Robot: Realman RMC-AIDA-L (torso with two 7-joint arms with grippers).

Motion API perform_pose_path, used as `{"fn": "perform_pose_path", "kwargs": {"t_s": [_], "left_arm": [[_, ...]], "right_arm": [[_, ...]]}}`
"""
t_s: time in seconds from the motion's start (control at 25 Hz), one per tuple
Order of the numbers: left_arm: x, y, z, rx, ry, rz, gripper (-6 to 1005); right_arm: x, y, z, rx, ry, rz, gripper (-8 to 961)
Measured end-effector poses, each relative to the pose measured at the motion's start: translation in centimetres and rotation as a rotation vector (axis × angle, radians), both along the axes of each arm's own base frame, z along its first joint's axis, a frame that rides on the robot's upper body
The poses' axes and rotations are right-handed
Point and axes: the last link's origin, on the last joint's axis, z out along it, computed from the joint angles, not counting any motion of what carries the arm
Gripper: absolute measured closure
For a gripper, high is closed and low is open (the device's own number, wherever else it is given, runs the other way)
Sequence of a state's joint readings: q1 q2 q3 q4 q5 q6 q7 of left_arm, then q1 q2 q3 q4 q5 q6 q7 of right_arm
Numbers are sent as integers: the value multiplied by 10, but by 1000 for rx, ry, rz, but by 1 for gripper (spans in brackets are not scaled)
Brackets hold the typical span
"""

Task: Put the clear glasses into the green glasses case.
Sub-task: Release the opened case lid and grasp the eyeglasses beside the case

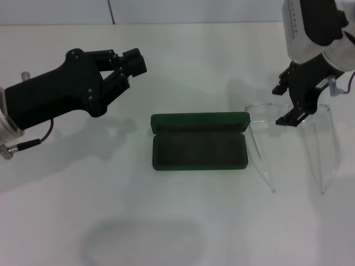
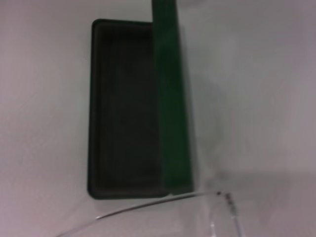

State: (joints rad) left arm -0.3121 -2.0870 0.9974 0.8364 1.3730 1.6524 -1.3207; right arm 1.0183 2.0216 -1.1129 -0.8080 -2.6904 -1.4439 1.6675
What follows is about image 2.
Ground green glasses case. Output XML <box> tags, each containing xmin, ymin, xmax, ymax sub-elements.
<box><xmin>86</xmin><ymin>0</ymin><xmax>195</xmax><ymax>200</ymax></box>

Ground clear white glasses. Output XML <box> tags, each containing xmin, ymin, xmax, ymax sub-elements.
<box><xmin>59</xmin><ymin>189</ymin><xmax>248</xmax><ymax>237</ymax></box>

